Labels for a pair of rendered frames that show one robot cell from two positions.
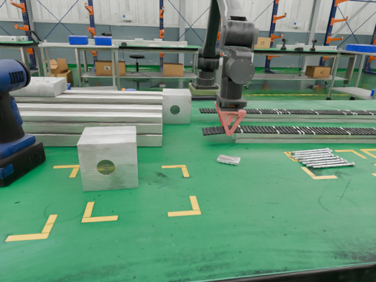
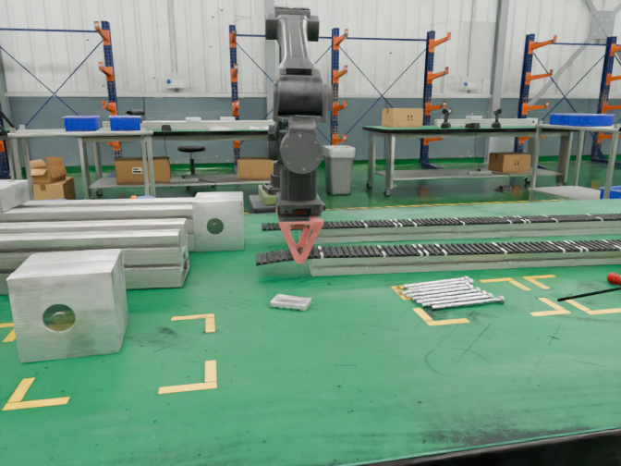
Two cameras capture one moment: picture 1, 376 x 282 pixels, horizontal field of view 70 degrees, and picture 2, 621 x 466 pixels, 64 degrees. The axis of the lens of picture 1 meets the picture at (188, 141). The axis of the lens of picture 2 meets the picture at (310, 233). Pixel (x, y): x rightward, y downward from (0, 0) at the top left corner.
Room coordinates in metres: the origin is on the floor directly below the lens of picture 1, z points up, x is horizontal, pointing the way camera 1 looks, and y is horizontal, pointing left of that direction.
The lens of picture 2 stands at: (-0.06, -0.10, 1.04)
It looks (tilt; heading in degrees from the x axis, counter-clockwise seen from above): 15 degrees down; 358
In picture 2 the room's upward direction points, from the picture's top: straight up
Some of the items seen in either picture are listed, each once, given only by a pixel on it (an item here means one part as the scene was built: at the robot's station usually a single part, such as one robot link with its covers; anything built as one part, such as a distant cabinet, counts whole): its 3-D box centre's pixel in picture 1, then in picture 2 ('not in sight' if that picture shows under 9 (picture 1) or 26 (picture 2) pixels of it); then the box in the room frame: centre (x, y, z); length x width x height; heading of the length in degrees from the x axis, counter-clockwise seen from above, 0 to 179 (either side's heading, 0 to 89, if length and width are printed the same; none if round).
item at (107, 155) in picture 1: (111, 154); (77, 298); (0.49, 0.15, 0.83); 0.11 x 0.10 x 0.10; 12
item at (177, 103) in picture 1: (175, 104); (220, 218); (0.90, 0.04, 0.83); 0.12 x 0.09 x 0.10; 5
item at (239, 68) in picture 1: (240, 53); (302, 126); (0.67, -0.11, 1.01); 0.12 x 0.09 x 0.12; 3
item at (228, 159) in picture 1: (228, 159); (291, 302); (0.57, -0.10, 0.78); 0.05 x 0.03 x 0.01; 71
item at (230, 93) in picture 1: (231, 89); (298, 186); (0.71, -0.11, 0.92); 0.10 x 0.07 x 0.07; 5
